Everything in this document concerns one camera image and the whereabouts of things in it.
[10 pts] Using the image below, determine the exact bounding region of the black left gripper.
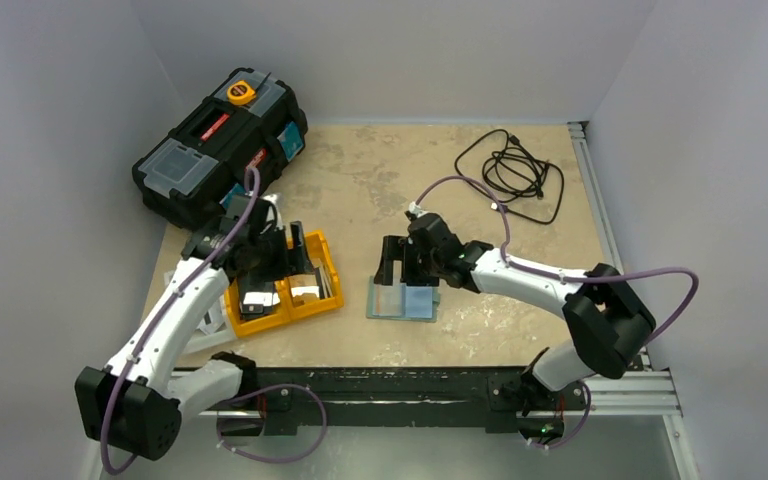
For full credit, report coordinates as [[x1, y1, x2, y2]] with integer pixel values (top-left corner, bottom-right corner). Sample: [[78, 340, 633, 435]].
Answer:
[[249, 221, 313, 283]]

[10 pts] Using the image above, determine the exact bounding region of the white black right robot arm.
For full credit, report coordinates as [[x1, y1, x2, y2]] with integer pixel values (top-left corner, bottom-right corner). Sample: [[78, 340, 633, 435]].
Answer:
[[373, 213, 656, 407]]

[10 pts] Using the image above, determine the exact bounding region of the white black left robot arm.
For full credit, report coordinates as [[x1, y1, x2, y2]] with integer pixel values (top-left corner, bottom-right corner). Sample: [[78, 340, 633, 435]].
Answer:
[[74, 193, 312, 469]]

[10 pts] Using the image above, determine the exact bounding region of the stack of tan cards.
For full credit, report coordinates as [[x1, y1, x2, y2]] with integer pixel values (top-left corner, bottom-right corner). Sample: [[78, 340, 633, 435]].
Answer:
[[288, 264, 333, 306]]

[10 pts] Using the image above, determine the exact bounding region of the yellow bin with tan cards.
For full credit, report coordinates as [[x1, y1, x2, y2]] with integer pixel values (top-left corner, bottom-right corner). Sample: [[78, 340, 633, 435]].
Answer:
[[275, 230, 344, 323]]

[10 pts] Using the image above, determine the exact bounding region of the stack of black cards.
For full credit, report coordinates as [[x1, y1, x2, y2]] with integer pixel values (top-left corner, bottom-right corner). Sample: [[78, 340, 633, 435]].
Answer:
[[238, 280, 280, 321]]

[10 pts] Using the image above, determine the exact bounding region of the yellow bin with black cards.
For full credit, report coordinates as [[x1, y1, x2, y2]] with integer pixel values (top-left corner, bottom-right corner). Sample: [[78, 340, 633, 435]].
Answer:
[[220, 276, 291, 338]]

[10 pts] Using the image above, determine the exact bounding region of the white plastic tray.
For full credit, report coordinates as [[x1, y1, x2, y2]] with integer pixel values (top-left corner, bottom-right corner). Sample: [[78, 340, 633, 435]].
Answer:
[[166, 289, 237, 355]]

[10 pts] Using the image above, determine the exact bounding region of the black plastic toolbox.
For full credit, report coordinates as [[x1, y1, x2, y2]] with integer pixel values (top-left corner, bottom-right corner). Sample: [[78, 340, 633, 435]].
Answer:
[[131, 67, 308, 230]]

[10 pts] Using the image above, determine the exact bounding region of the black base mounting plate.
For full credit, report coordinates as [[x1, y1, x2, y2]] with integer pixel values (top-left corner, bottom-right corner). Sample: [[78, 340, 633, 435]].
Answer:
[[211, 352, 592, 441]]

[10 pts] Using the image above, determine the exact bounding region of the yellow tape measure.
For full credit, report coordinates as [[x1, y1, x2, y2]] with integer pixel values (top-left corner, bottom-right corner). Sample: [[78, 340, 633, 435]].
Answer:
[[226, 80, 257, 107]]

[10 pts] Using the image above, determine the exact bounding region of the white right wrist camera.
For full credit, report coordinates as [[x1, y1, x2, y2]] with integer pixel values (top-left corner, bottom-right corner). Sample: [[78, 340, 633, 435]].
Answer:
[[405, 202, 428, 221]]

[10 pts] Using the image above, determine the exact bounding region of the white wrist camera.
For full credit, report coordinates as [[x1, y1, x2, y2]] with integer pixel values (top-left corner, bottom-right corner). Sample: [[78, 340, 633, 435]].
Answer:
[[261, 193, 284, 210], [405, 202, 428, 221]]

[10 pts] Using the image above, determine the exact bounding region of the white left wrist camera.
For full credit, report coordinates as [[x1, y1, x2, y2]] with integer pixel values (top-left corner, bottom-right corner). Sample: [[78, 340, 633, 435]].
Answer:
[[261, 193, 284, 210]]

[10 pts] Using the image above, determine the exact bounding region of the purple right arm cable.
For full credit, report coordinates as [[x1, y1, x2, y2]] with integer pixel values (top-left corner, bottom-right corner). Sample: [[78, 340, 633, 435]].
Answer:
[[410, 175, 700, 452]]

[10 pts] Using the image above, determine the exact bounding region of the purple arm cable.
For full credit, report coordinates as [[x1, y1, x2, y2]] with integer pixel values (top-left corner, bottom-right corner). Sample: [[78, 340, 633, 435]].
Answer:
[[99, 165, 329, 477], [410, 175, 700, 452]]

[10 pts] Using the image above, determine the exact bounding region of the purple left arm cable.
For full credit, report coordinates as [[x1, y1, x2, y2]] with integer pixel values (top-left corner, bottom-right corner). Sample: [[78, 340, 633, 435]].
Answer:
[[99, 165, 329, 477]]

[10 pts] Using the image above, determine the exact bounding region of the black coiled usb cable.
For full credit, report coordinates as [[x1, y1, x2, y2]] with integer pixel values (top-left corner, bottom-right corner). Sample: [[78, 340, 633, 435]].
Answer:
[[454, 128, 566, 225]]

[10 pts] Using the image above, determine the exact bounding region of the aluminium frame rail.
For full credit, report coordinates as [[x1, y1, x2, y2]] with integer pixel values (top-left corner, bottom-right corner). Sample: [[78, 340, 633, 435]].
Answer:
[[82, 121, 700, 480]]

